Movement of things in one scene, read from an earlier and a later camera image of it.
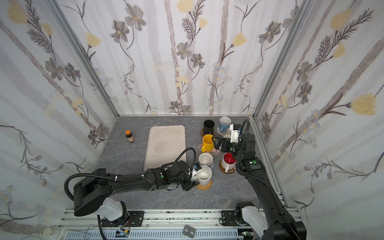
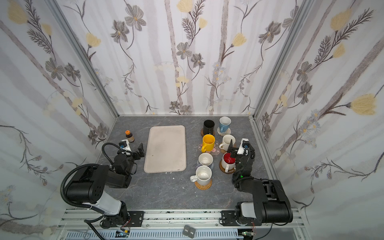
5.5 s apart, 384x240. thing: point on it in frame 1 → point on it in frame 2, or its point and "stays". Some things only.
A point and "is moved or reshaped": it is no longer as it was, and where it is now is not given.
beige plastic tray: [164, 144] stays
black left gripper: [189, 181] → [137, 154]
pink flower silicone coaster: [214, 152] stays
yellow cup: [208, 145] stays
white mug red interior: [228, 161] stays
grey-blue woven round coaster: [211, 165] is moved or reshaped
